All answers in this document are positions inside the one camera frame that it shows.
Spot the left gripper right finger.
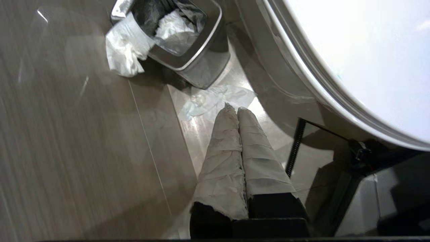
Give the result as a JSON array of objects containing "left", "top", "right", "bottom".
[{"left": 237, "top": 107, "right": 310, "bottom": 238}]

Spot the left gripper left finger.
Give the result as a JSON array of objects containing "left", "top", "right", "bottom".
[{"left": 189, "top": 104, "right": 249, "bottom": 239}]

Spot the white toilet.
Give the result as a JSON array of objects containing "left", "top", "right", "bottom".
[{"left": 235, "top": 0, "right": 430, "bottom": 152}]

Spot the stainless steel trash bin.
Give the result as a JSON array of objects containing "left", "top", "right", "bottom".
[{"left": 111, "top": 0, "right": 231, "bottom": 90}]

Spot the white plastic bin liner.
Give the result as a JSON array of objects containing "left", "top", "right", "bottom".
[{"left": 105, "top": 0, "right": 208, "bottom": 78}]

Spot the black cable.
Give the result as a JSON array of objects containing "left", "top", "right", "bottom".
[{"left": 286, "top": 119, "right": 307, "bottom": 178}]

